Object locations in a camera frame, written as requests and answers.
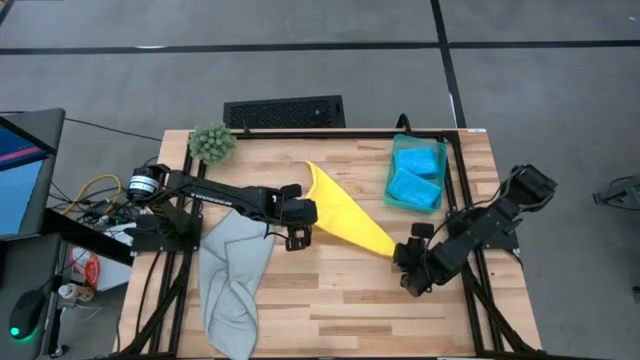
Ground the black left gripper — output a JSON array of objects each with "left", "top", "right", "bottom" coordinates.
[{"left": 271, "top": 191, "right": 320, "bottom": 253}]

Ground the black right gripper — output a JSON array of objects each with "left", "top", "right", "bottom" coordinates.
[{"left": 394, "top": 236, "right": 452, "bottom": 299}]

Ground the yellow microfiber towel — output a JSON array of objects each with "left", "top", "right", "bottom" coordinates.
[{"left": 304, "top": 160, "right": 399, "bottom": 259}]

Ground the blue microfiber towel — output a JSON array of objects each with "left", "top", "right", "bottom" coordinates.
[
  {"left": 386, "top": 167, "right": 443, "bottom": 210},
  {"left": 393, "top": 146, "right": 441, "bottom": 177}
]

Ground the grey microfiber towel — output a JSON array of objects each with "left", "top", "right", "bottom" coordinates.
[{"left": 197, "top": 209, "right": 277, "bottom": 360}]

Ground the green potted plant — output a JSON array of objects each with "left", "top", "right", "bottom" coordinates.
[{"left": 187, "top": 123, "right": 238, "bottom": 166}]

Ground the teal translucent plastic bin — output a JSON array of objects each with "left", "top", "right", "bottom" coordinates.
[{"left": 383, "top": 132, "right": 449, "bottom": 215}]

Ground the white box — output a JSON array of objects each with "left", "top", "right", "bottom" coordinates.
[{"left": 97, "top": 252, "right": 134, "bottom": 292}]

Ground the red white package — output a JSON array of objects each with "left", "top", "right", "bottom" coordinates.
[{"left": 69, "top": 246, "right": 102, "bottom": 292}]

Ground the beige tape roll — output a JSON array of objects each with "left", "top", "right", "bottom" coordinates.
[{"left": 56, "top": 281, "right": 96, "bottom": 307}]

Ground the dark grey desk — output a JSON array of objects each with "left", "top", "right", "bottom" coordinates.
[{"left": 0, "top": 232, "right": 69, "bottom": 360}]

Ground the computer monitor blue screen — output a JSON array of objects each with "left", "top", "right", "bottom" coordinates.
[{"left": 0, "top": 107, "right": 67, "bottom": 242}]

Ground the black computer mouse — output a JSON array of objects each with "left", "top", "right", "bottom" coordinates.
[{"left": 7, "top": 288, "right": 47, "bottom": 345}]

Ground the thin black floor cable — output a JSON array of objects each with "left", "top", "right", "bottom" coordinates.
[{"left": 63, "top": 116, "right": 164, "bottom": 143}]

